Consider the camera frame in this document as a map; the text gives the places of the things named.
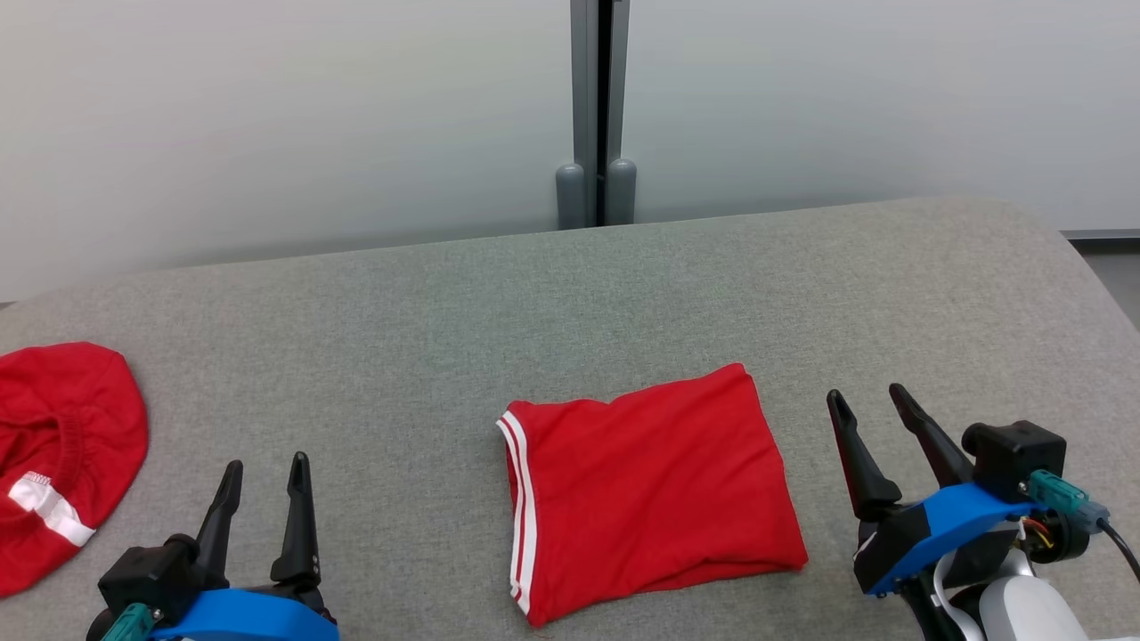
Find teal plug black cable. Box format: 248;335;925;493
100;603;157;641
1029;470;1140;584

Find grey partition post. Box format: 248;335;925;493
570;0;631;228

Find grey cylinder post foot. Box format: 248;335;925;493
606;158;638;226
556;161;587;231

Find left teal plug black cable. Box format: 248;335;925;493
100;603;157;641

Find right teal plug black cable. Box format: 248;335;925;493
1029;470;1140;584

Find red shorts thin white stripes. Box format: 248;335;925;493
496;362;810;628

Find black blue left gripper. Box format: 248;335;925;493
151;451;340;641

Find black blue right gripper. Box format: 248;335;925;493
827;384;1039;596

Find red shorts white label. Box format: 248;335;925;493
0;342;150;597

